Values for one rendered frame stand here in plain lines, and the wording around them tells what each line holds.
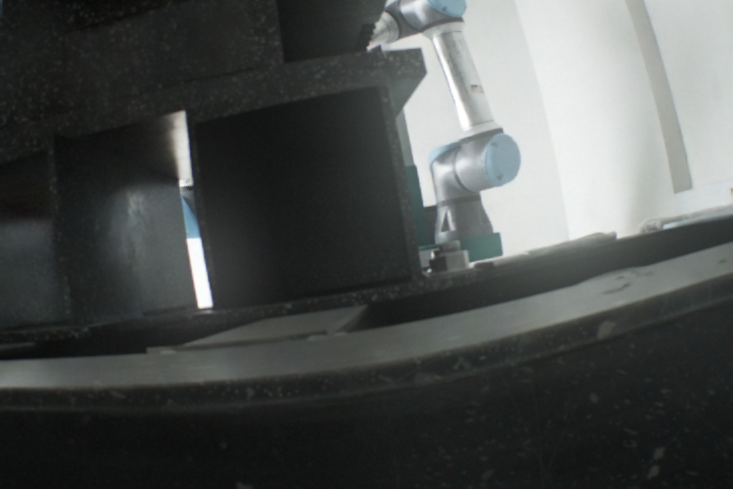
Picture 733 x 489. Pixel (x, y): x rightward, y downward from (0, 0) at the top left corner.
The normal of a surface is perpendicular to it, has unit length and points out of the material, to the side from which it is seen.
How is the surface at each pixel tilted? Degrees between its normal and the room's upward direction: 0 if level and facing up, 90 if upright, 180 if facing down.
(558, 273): 90
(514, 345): 90
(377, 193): 90
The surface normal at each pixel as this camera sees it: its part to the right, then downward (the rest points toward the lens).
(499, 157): 0.60, -0.04
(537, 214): -0.09, -0.07
